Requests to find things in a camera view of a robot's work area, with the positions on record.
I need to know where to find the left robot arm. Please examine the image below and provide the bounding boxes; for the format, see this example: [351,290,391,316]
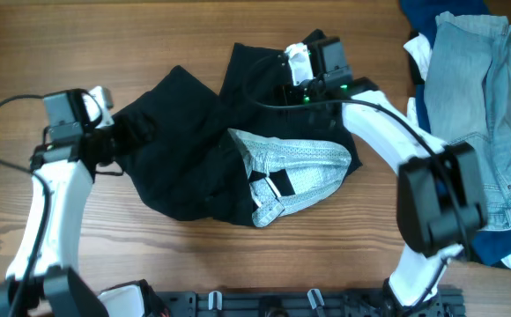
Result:
[0,86,148,316]

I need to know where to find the left black camera cable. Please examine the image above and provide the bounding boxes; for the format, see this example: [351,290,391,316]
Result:
[0,93,53,317]

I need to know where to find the grey rail clip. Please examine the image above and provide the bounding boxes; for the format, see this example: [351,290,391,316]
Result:
[307,288,326,317]
[208,291,223,311]

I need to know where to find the black shorts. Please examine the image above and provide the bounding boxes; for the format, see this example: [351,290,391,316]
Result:
[115,43,360,227]

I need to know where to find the right black camera cable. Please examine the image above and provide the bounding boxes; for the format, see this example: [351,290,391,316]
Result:
[241,55,475,309]

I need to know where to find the right grey rail clip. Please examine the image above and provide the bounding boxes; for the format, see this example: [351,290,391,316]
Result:
[307,288,326,317]

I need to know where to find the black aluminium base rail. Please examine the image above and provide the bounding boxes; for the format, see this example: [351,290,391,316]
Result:
[159,288,466,317]

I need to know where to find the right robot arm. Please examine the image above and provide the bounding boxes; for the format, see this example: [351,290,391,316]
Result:
[278,37,488,316]

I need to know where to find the left grey rail clip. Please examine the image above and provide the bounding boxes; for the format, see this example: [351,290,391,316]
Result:
[208,291,223,311]

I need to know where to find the blue garment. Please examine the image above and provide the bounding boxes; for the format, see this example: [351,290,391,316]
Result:
[398,0,511,267]

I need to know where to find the black camera cable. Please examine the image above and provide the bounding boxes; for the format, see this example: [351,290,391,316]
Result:
[241,55,475,309]
[0,93,53,317]

